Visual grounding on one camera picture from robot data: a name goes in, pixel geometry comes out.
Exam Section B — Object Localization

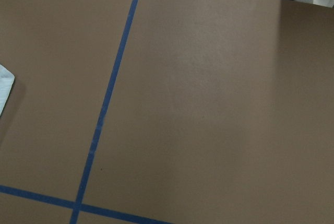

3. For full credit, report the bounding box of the light blue button shirt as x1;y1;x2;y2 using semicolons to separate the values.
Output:
0;65;15;114

